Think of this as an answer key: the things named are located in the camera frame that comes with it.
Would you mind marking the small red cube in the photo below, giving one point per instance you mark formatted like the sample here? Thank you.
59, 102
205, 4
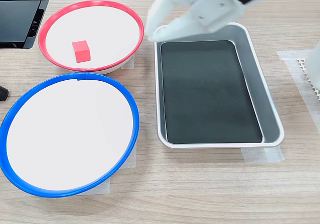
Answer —
81, 52

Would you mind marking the black tray mat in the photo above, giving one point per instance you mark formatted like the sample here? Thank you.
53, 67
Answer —
210, 91

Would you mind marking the steel tray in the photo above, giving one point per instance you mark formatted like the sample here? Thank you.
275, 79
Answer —
265, 104

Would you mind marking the translucent tape sheet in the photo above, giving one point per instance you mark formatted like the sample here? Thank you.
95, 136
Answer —
130, 62
262, 154
130, 159

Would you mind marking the red-rimmed white plate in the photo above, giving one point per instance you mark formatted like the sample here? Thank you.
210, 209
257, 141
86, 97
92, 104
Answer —
105, 29

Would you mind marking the black electronic device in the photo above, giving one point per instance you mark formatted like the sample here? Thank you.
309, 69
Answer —
17, 17

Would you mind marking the blue-rimmed white plate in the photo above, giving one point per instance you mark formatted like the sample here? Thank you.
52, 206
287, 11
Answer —
70, 134

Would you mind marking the pale perforated base plate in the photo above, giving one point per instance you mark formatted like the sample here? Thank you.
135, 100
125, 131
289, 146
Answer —
303, 65

